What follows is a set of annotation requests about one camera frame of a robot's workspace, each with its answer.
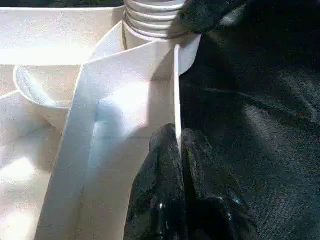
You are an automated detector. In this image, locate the white plastic table leg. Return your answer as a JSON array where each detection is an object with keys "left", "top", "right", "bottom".
[{"left": 122, "top": 0, "right": 190, "bottom": 41}]

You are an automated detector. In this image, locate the white plastic table top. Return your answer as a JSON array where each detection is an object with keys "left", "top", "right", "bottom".
[{"left": 0, "top": 5, "right": 203, "bottom": 240}]

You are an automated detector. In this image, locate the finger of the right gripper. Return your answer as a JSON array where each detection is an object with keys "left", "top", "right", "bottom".
[{"left": 178, "top": 0, "right": 251, "bottom": 34}]

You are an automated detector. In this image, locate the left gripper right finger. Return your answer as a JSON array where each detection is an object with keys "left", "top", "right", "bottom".
[{"left": 181, "top": 128, "right": 261, "bottom": 240}]

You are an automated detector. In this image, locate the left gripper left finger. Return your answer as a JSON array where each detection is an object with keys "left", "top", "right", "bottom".
[{"left": 123, "top": 124, "right": 187, "bottom": 240}]

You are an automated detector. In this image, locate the black work mat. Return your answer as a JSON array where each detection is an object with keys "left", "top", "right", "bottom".
[{"left": 0, "top": 0, "right": 320, "bottom": 240}]

